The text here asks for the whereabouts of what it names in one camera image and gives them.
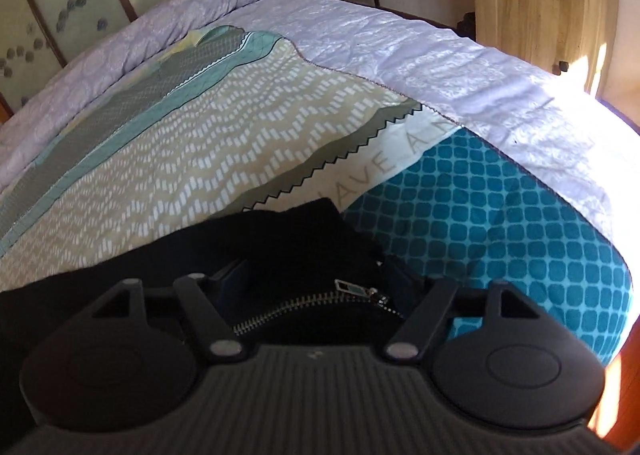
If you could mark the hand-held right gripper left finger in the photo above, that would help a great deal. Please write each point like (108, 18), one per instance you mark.
(233, 280)

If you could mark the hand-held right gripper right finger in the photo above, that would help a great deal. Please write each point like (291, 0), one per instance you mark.
(402, 285)

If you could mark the black pants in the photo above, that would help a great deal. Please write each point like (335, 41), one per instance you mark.
(300, 245)

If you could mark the patterned teal beige bed sheet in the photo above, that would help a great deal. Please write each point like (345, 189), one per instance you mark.
(250, 145)

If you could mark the white folded quilt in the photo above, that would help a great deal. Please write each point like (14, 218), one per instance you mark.
(400, 50)

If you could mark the light wooden cabinet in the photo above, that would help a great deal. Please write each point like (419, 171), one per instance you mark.
(530, 20)

